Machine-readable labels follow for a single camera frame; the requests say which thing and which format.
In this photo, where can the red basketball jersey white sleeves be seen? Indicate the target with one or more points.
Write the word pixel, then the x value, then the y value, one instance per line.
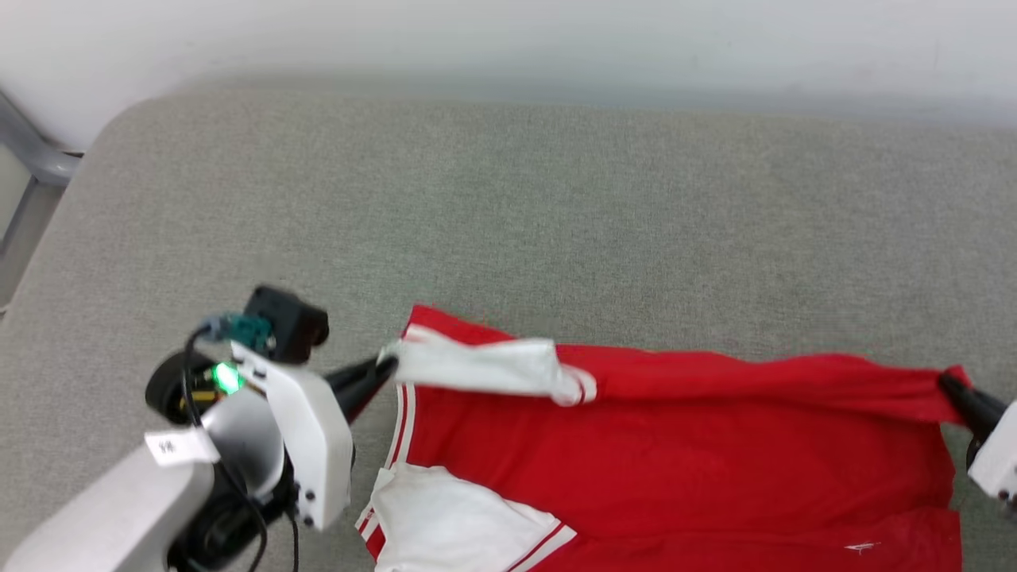
pixel 675 461

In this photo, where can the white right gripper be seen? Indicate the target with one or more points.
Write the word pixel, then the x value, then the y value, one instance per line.
pixel 1001 461

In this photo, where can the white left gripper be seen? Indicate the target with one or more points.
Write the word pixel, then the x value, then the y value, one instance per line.
pixel 314 445

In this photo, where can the white paper label tag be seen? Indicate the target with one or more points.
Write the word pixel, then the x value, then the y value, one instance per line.
pixel 179 447

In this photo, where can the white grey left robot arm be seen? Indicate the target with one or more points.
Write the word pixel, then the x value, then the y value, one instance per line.
pixel 119 508

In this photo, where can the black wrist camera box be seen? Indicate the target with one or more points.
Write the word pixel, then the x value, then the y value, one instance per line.
pixel 290 322

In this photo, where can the grey metal frame bar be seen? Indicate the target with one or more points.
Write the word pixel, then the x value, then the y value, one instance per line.
pixel 40 163

